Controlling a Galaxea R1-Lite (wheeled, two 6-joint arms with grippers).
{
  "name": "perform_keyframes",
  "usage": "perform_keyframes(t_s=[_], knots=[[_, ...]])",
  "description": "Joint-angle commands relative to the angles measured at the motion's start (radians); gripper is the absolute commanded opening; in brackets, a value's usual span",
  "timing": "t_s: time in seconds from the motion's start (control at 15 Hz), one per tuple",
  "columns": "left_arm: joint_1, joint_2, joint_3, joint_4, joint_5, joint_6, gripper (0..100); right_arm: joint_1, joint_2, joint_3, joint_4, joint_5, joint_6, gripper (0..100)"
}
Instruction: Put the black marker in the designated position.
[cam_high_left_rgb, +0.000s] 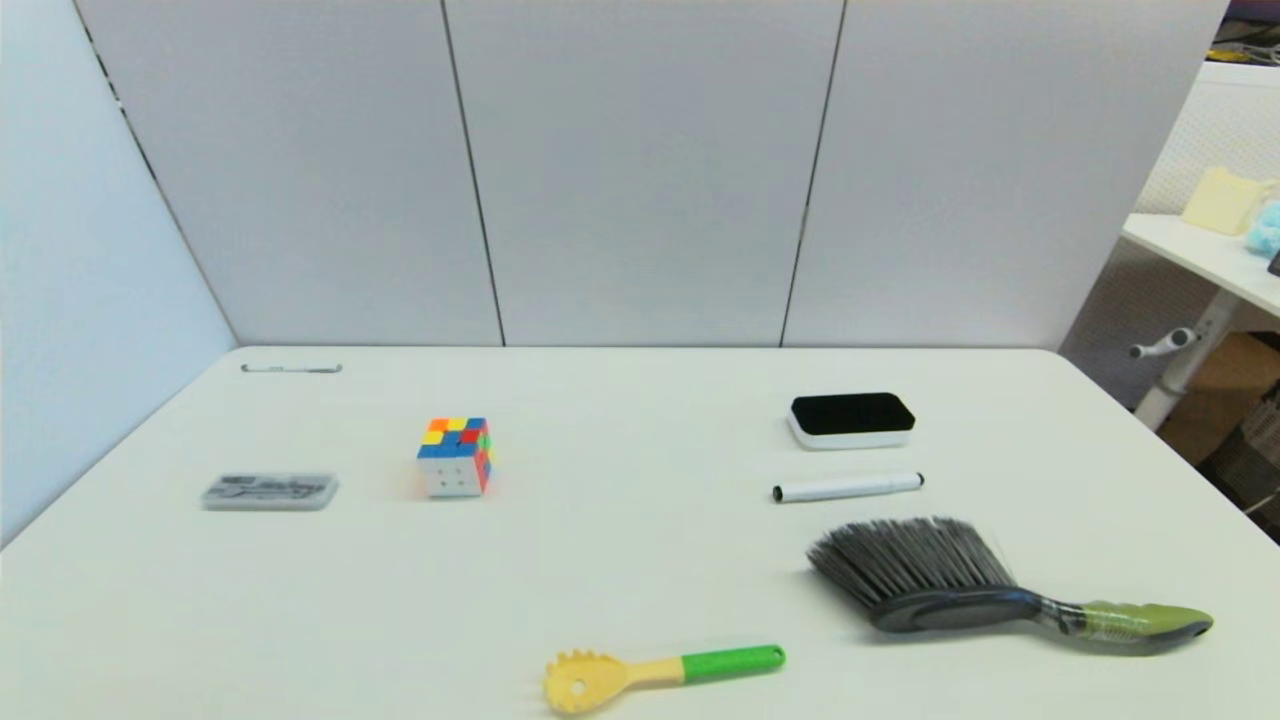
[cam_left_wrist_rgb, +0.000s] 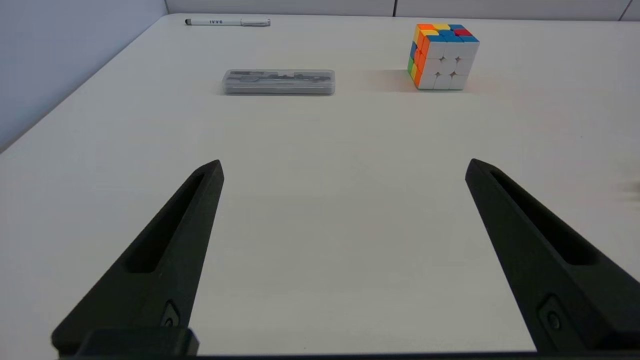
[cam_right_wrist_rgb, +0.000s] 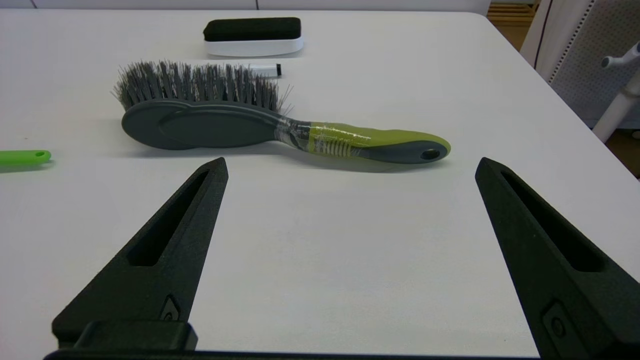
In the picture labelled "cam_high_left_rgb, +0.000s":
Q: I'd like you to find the multicoloured puzzle cube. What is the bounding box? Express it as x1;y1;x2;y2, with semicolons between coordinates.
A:
416;417;494;498

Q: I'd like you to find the grey flat eraser case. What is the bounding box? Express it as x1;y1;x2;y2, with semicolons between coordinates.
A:
201;472;339;512

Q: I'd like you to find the dark mesh crate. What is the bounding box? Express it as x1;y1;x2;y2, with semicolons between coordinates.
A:
1199;392;1280;518

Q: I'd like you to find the light blue fluffy toy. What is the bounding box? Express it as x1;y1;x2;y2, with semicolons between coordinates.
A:
1245;199;1280;260

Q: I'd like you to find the white side table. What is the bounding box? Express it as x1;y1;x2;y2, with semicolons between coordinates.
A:
1121;212;1280;432

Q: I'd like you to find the white marker with black cap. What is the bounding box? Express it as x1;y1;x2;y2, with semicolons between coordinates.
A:
771;472;926;505

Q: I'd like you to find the grey brush with green handle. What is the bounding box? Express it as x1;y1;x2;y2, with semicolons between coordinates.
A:
806;516;1215;653

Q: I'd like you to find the black and white board eraser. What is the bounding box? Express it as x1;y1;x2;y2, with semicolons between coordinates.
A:
787;392;917;451

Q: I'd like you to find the white table crank handle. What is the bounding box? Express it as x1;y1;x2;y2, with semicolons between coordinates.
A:
1130;327;1200;361

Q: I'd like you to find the brown cardboard box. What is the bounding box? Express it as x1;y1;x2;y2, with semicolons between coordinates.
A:
1159;331;1280;467

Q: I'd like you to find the yellow pasta spoon, green handle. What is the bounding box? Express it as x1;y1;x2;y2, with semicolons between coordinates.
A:
543;644;787;716

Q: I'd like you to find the cream cushion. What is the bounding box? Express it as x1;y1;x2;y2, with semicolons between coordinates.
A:
1181;165;1278;238

